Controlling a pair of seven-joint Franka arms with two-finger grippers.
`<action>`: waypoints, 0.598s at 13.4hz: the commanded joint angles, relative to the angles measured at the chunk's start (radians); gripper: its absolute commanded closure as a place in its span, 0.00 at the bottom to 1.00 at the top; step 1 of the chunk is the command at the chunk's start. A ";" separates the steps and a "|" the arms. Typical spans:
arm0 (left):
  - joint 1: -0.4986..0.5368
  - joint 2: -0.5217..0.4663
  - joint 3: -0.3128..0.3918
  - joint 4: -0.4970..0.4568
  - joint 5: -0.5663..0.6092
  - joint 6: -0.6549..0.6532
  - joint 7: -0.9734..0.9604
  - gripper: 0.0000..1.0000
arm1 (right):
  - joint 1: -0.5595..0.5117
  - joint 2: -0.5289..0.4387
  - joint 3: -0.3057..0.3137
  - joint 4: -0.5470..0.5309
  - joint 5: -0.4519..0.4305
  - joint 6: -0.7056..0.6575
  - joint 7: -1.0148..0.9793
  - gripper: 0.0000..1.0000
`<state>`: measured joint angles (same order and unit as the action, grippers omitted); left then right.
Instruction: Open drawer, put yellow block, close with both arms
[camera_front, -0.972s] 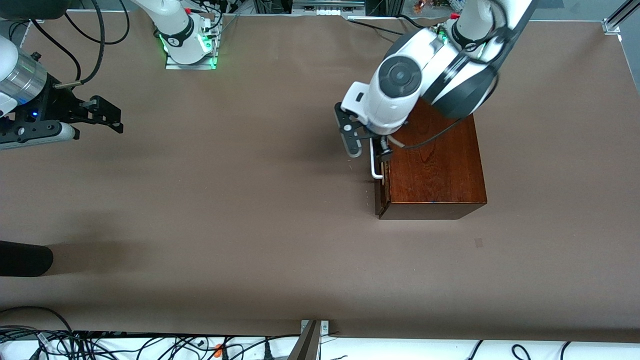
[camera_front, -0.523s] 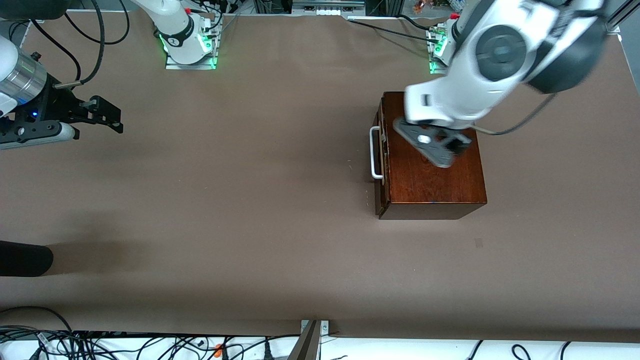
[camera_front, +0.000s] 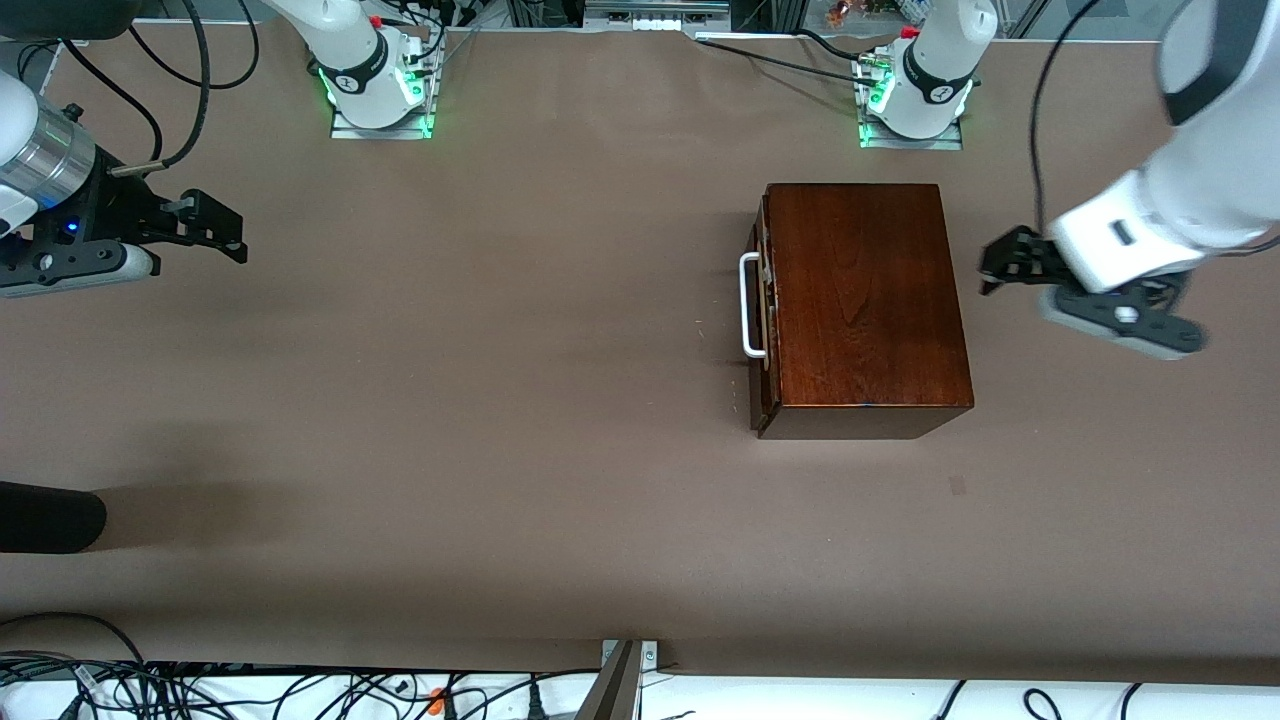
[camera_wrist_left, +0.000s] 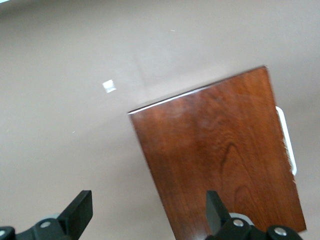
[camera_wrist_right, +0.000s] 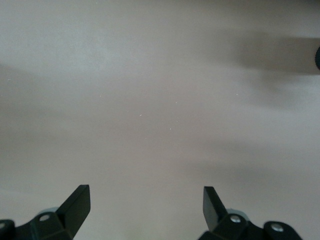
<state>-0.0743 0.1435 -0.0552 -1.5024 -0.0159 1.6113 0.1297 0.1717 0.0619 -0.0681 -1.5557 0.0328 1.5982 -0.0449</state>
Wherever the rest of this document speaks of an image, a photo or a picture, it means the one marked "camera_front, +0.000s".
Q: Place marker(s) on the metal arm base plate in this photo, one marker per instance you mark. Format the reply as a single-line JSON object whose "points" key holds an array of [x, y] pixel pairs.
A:
{"points": [[945, 145], [345, 133]]}

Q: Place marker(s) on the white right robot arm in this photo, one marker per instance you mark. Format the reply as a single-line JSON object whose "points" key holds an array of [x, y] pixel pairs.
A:
{"points": [[355, 60]]}

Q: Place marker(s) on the black ribbed cylinder pole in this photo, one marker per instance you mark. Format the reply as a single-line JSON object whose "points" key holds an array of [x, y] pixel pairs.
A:
{"points": [[50, 517]]}

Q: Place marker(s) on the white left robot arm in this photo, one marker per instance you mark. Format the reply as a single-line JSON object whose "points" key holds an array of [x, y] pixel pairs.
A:
{"points": [[1190, 200]]}

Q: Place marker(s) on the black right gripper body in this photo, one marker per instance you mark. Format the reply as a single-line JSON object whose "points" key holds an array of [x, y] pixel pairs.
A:
{"points": [[112, 209]]}

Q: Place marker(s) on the metal table bracket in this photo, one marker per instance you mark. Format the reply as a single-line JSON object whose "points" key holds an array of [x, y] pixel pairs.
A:
{"points": [[625, 680]]}

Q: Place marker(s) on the dark wooden drawer front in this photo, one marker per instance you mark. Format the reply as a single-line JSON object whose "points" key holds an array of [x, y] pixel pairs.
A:
{"points": [[860, 290]]}

